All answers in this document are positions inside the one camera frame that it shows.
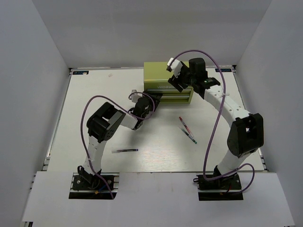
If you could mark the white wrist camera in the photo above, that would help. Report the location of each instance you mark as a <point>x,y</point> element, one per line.
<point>174,66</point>
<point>134,96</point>

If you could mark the green pen refill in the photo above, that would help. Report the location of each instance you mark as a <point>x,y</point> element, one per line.
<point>187,134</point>

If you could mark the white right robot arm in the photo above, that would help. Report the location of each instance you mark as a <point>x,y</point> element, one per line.
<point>246,129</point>

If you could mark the purple pen refill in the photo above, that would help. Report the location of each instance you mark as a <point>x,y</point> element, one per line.
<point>124,150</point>

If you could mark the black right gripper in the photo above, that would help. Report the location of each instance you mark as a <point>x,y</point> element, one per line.
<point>184,68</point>

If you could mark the black logo sticker right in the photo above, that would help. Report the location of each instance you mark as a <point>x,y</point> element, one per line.
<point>223,70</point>

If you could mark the black logo sticker left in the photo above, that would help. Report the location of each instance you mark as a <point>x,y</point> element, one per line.
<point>80,72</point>

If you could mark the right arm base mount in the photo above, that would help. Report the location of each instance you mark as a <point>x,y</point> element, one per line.
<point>228,189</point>

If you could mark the green metal drawer toolbox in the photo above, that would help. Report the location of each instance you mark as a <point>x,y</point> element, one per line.
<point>155,81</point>

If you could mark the black logo sticker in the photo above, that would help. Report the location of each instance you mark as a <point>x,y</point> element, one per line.
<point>80,72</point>
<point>223,70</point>

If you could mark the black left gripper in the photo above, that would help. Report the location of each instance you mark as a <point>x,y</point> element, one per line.
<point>155,97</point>

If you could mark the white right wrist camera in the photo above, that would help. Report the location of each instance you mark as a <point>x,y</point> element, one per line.
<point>174,66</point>

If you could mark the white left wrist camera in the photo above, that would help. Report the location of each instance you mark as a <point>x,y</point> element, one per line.
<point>134,96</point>

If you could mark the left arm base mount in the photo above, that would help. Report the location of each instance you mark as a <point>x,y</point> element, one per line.
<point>82,190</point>

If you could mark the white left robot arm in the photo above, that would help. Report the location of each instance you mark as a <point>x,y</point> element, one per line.
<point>103,124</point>

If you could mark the red pen refill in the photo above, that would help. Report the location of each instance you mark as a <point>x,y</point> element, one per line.
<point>186,127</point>

